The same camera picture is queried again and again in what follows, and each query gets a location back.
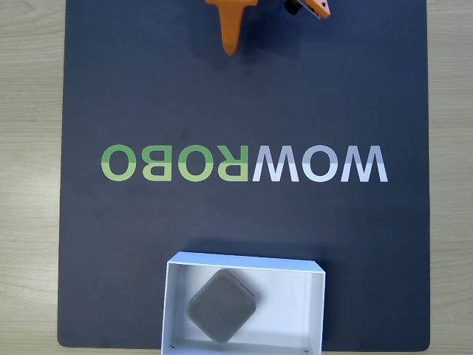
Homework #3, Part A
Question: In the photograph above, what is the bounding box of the grey square usb hub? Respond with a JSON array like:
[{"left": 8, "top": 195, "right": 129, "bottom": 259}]
[{"left": 187, "top": 268, "right": 259, "bottom": 344}]

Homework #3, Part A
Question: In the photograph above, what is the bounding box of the white cardboard box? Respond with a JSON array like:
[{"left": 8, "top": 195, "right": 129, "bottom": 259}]
[{"left": 160, "top": 251, "right": 327, "bottom": 355}]

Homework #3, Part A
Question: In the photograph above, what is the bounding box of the dark mat with WOWROBO print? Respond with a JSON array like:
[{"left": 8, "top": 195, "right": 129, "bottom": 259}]
[{"left": 56, "top": 0, "right": 432, "bottom": 351}]

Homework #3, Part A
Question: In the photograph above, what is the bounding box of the orange-mounted camera module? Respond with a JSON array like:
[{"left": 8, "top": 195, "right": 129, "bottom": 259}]
[{"left": 283, "top": 0, "right": 331, "bottom": 21}]

